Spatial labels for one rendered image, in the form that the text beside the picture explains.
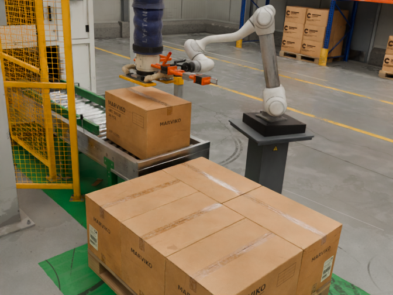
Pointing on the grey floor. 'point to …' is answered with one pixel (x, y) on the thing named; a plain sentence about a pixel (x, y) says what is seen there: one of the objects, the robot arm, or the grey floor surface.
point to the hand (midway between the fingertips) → (169, 69)
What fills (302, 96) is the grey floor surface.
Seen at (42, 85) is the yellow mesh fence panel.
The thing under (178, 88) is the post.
